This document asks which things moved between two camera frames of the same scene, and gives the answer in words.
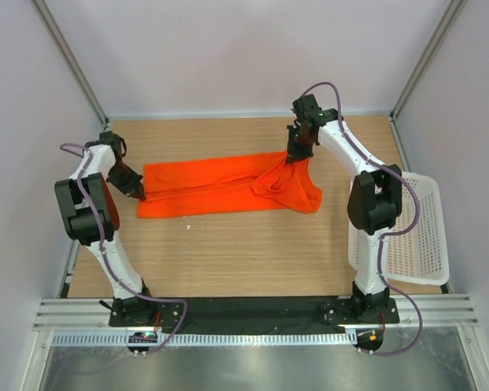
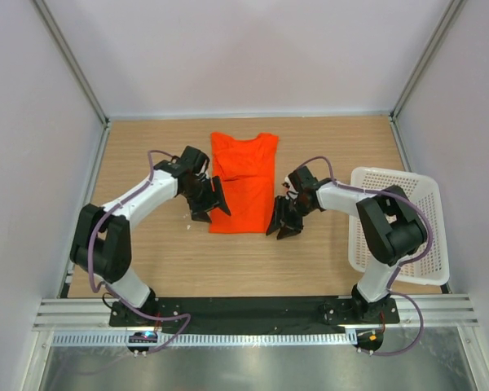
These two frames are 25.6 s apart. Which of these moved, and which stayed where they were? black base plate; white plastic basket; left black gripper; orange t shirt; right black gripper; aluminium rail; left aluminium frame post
Moved: right black gripper; orange t shirt; left black gripper
Stayed: aluminium rail; left aluminium frame post; white plastic basket; black base plate
